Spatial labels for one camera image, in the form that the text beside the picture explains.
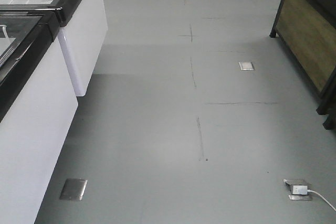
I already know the white chest freezer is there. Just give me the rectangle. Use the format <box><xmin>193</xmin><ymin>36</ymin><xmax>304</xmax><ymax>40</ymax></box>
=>
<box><xmin>1</xmin><ymin>0</ymin><xmax>108</xmax><ymax>97</ymax></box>
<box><xmin>1</xmin><ymin>11</ymin><xmax>78</xmax><ymax>223</ymax></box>

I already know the far white chest freezer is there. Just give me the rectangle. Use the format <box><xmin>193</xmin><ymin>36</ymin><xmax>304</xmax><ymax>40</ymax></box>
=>
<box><xmin>1</xmin><ymin>0</ymin><xmax>108</xmax><ymax>97</ymax></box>

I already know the closed steel floor socket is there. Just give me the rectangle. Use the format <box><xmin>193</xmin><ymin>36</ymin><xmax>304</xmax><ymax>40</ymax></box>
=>
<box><xmin>59</xmin><ymin>178</ymin><xmax>88</xmax><ymax>201</ymax></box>

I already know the near white chest freezer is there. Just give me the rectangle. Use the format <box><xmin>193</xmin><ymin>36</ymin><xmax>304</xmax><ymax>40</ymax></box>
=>
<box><xmin>1</xmin><ymin>11</ymin><xmax>78</xmax><ymax>223</ymax></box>

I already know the dark wooden display stand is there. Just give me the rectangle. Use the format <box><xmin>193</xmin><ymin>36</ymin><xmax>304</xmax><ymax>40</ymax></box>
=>
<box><xmin>270</xmin><ymin>0</ymin><xmax>335</xmax><ymax>130</ymax></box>

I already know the white power cable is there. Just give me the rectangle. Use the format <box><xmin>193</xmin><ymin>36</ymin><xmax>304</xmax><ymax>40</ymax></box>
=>
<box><xmin>307</xmin><ymin>188</ymin><xmax>336</xmax><ymax>214</ymax></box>

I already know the far steel floor socket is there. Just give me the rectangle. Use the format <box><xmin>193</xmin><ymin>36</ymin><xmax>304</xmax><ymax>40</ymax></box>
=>
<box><xmin>238</xmin><ymin>61</ymin><xmax>255</xmax><ymax>71</ymax></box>

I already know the open floor socket with plug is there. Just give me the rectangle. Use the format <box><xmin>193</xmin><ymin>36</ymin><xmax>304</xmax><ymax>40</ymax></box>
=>
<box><xmin>283</xmin><ymin>179</ymin><xmax>312</xmax><ymax>201</ymax></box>

